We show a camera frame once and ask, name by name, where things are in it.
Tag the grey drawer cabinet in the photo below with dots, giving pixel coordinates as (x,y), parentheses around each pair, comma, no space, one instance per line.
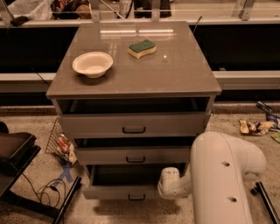
(174,79)

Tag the green packet at edge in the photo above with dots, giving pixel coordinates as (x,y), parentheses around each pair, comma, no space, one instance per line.
(276,136)

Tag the wire mesh basket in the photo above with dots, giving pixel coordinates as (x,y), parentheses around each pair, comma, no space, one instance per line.
(52,148)

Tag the crumpled snack wrapper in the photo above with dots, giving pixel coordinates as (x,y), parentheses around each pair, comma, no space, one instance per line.
(255,128)

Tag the grey drawer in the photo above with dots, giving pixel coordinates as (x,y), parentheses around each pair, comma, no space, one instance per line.
(188,124)
(125,181)
(133,155)

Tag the red snack can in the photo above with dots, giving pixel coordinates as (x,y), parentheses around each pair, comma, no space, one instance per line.
(62,144)

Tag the grey bottom drawer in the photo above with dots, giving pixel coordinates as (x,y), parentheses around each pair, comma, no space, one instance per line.
(125,181)

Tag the white plastic bag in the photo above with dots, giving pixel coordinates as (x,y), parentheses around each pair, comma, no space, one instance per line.
(39,10)

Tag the grey middle drawer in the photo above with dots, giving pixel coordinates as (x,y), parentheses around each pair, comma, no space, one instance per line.
(133,155)

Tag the grey top drawer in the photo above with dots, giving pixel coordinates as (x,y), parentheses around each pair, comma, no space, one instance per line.
(188,124)

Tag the white paper bowl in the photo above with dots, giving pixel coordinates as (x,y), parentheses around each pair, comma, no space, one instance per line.
(92,64)

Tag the blue snack packet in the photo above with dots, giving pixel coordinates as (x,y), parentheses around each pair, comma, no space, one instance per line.
(270,117)

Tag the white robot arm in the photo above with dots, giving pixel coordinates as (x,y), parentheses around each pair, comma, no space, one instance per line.
(219,166)

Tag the black cart leg right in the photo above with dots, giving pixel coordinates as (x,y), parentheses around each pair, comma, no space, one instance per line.
(259,189)

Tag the green yellow sponge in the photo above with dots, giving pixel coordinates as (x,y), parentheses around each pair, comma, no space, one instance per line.
(142,48)

